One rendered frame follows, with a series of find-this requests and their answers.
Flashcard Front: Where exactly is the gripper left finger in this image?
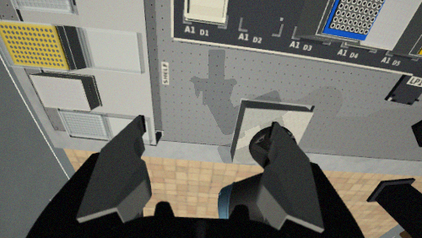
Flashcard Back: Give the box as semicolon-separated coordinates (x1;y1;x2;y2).
25;115;152;238

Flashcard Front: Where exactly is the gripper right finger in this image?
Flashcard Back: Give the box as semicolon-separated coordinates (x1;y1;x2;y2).
255;122;365;238

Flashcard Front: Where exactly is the blue tip rack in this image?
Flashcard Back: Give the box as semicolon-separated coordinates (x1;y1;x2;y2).
295;0;385;42

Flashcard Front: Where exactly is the grey flat shelf table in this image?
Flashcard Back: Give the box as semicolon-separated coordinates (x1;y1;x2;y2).
15;0;162;147

